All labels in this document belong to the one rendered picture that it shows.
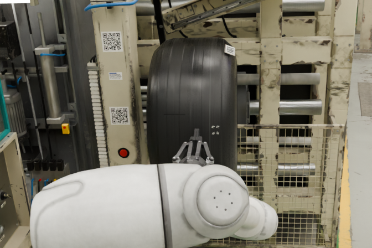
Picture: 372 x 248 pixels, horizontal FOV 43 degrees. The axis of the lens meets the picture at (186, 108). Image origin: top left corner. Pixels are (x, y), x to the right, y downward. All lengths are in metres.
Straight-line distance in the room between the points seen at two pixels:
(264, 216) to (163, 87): 0.59
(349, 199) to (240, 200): 3.02
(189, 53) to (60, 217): 1.11
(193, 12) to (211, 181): 1.50
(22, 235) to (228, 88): 0.89
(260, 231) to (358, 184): 2.63
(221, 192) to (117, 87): 1.20
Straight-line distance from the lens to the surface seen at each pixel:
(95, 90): 1.85
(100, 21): 1.76
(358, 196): 3.70
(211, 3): 2.09
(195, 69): 1.64
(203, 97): 1.60
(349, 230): 3.35
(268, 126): 2.26
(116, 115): 1.86
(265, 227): 1.28
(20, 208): 1.85
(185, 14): 2.10
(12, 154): 1.74
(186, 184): 0.67
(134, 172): 0.70
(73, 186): 0.70
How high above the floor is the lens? 1.91
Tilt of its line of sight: 22 degrees down
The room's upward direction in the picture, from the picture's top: 3 degrees counter-clockwise
